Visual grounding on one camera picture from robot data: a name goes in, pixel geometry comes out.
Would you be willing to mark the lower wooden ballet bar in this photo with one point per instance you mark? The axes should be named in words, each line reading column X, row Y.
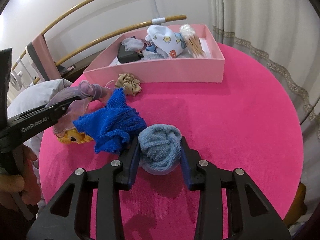
column 120, row 31

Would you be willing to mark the purple sheer organza scrunchie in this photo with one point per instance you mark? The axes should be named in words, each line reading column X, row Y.
column 86, row 93

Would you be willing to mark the royal blue microfiber cloth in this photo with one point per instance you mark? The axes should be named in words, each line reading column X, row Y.
column 112, row 126

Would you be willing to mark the upper wooden ballet bar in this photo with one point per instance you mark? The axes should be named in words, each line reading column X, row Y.
column 23, row 20

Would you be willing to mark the person's left hand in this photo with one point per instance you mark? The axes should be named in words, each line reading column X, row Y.
column 25, row 184

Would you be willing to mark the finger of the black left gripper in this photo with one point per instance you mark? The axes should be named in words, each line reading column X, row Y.
column 24, row 126

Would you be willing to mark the cream lace-trimmed curtain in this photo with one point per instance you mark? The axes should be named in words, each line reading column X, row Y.
column 283, row 35

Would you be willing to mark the white printed baby sock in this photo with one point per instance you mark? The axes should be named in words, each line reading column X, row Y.
column 163, row 40

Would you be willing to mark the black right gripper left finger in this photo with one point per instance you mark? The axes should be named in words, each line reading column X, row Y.
column 68, row 214

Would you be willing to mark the grey bed duvet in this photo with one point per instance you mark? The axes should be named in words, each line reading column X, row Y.
column 32, row 97

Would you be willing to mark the wooden ballet bar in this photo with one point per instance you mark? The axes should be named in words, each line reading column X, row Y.
column 23, row 20
column 120, row 31

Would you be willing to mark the yellow crochet item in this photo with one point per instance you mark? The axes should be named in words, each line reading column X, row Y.
column 72, row 136

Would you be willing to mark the white small fan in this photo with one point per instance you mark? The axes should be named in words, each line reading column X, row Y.
column 16, row 80

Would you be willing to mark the pink cardboard box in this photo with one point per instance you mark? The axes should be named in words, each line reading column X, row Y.
column 182, row 69

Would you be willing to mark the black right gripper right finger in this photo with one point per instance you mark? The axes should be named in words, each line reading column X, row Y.
column 232, row 194

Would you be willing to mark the white sheer scrunchie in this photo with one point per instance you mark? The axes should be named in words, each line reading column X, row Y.
column 133, row 44

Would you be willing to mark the white barre stand post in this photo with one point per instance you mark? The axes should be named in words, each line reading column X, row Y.
column 155, row 2

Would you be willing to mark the pink grey hanging towel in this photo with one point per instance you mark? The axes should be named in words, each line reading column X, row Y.
column 41, row 59

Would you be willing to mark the bundle of cotton swabs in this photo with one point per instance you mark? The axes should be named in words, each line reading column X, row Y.
column 192, row 41

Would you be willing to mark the tan satin scrunchie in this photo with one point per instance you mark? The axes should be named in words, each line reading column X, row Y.
column 129, row 83

